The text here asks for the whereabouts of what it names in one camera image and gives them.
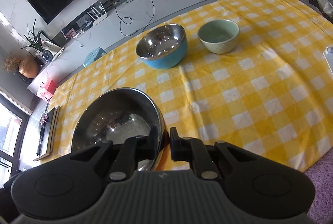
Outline orange steel bowl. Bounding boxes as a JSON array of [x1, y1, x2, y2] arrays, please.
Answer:
[[71, 88, 169, 171]]

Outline blue steel bowl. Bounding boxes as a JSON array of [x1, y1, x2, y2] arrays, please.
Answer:
[[135, 24, 187, 69]]

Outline green ceramic bowl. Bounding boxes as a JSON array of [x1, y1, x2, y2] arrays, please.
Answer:
[[198, 19, 240, 54]]

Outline black notebook with pen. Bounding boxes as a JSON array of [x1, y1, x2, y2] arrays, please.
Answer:
[[33, 106, 60, 161]]

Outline light blue plastic stool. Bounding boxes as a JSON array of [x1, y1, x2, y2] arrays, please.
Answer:
[[83, 47, 106, 68]]

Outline yellow checkered tablecloth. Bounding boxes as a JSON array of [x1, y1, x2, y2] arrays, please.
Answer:
[[51, 0, 332, 171]]

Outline copper round vase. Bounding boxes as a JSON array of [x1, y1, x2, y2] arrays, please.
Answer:
[[18, 56, 40, 79]]

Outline white wifi router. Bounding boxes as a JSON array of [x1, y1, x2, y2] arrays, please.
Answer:
[[86, 3, 108, 26]]

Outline white tv cabinet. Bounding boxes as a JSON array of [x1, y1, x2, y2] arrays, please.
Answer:
[[28, 0, 215, 94]]

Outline potted green plant left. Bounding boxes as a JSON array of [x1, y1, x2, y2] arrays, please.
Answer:
[[22, 20, 53, 63]]

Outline black power cable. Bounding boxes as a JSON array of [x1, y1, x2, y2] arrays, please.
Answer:
[[113, 0, 156, 38]]

